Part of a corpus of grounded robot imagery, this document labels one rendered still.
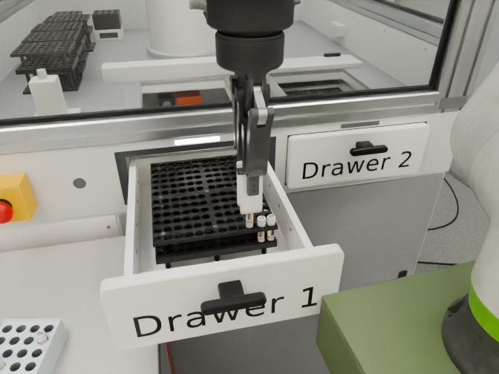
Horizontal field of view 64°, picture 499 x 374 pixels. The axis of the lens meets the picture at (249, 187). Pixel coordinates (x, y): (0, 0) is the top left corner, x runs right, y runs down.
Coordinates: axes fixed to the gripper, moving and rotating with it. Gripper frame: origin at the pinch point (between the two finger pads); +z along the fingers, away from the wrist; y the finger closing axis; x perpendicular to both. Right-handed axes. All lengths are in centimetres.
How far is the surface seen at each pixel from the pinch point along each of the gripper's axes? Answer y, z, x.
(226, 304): 14.3, 5.6, -5.7
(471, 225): -85, 96, 132
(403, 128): -19.6, 3.7, 35.2
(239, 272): 10.8, 4.6, -3.6
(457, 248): -72, 96, 115
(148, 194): -21.1, 13.0, -14.9
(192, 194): -9.6, 6.6, -7.2
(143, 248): -5.7, 13.1, -15.7
